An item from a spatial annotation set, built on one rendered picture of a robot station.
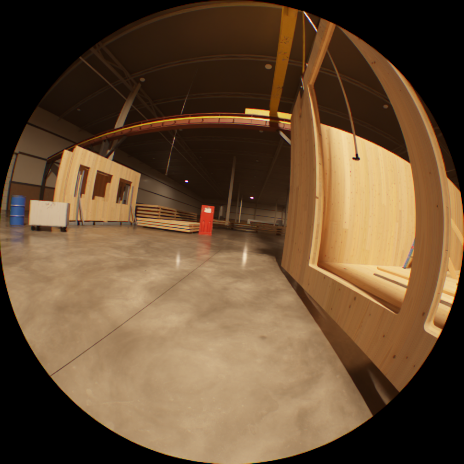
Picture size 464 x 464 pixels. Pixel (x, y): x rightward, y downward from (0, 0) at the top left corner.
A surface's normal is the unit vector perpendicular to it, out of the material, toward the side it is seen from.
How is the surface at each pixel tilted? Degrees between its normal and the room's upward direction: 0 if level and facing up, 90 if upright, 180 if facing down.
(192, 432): 0
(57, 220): 90
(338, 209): 90
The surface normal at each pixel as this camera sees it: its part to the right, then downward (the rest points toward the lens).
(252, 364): 0.12, -0.99
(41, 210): 0.77, 0.12
